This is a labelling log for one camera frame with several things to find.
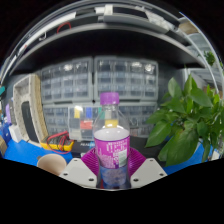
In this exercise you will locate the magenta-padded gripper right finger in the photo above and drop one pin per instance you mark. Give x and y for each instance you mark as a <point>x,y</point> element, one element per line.
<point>146,171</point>

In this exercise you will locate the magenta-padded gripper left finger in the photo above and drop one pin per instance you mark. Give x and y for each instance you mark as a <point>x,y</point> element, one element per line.
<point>78,171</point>

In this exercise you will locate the clear bottle with purple label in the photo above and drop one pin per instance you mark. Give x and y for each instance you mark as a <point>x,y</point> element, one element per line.
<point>111,143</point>

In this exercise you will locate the black box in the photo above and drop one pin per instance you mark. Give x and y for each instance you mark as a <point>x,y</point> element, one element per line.
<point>140,151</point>

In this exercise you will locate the beige patterned mug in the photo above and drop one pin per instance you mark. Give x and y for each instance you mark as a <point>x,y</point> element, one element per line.
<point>50,163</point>

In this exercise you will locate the yellow multimeter with red leads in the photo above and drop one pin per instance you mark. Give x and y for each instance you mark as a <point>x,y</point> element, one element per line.
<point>56,143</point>

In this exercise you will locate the clear organizer with coloured parts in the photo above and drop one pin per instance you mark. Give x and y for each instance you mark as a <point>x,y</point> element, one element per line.
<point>85,125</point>

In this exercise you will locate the green potted plant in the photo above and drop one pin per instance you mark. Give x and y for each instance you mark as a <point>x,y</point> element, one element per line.
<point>186,123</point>

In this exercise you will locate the black speaker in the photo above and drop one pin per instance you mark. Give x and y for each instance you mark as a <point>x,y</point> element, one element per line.
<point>30,121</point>

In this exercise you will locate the blue box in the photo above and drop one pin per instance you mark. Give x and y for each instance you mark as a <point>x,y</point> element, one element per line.
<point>5,131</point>

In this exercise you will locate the white metal rack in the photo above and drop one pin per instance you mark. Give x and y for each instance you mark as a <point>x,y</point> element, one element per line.
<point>203,71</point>

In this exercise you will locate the grey overhead shelf with equipment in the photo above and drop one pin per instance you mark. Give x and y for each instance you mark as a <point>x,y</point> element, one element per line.
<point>100,33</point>

